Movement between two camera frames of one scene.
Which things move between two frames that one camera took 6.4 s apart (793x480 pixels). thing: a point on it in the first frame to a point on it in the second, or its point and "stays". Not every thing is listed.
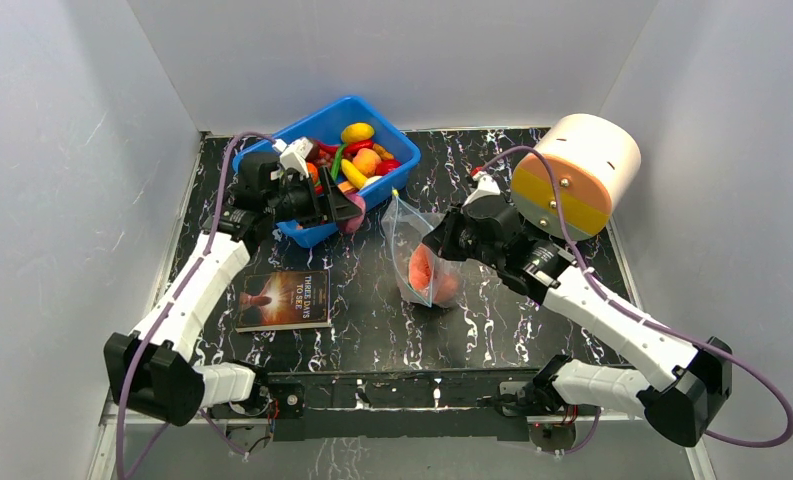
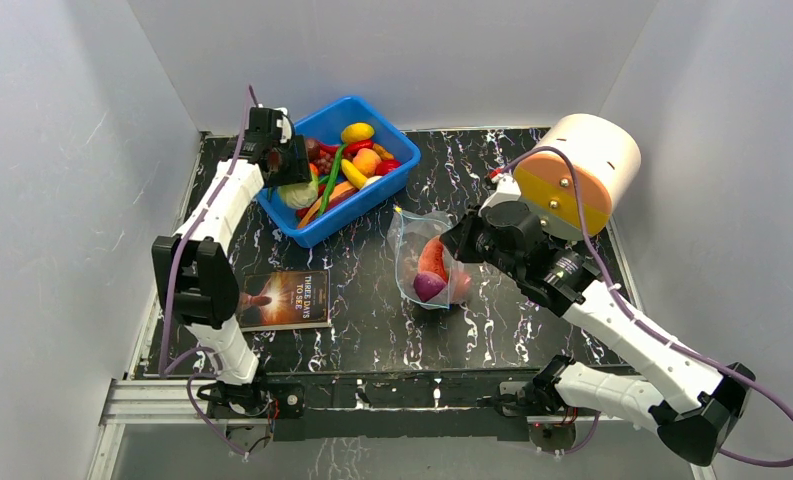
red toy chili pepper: (350, 147) stays
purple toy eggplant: (351, 225) to (427, 284)
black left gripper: (337, 203) to (298, 173)
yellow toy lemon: (357, 131) stays
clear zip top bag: (423, 273) stays
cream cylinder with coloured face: (597, 161) stays
